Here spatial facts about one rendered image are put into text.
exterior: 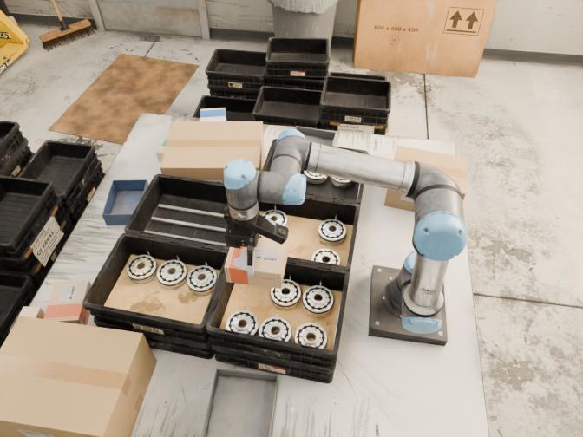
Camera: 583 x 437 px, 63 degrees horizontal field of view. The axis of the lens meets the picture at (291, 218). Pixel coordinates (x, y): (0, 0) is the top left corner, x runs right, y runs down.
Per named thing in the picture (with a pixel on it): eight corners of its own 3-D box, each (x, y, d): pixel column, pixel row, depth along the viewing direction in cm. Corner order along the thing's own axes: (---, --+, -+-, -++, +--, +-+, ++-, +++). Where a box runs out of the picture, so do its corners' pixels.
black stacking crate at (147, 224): (256, 209, 188) (254, 189, 179) (235, 270, 169) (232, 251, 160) (162, 194, 193) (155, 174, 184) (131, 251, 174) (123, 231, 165)
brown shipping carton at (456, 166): (383, 205, 204) (389, 179, 191) (390, 172, 217) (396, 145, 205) (455, 220, 198) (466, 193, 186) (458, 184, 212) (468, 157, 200)
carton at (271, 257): (287, 255, 144) (287, 240, 138) (281, 289, 136) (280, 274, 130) (236, 249, 145) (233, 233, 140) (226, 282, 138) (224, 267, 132)
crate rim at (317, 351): (350, 275, 156) (350, 270, 154) (337, 359, 137) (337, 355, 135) (232, 254, 161) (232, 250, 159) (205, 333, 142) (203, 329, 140)
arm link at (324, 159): (466, 159, 122) (280, 117, 120) (470, 190, 115) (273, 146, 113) (447, 188, 131) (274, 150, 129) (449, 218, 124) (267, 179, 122)
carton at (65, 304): (62, 292, 175) (55, 282, 170) (94, 290, 176) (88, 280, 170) (50, 332, 165) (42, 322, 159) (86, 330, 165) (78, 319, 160)
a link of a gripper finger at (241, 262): (232, 276, 133) (234, 244, 130) (253, 278, 132) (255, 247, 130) (230, 280, 130) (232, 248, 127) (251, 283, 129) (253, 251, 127)
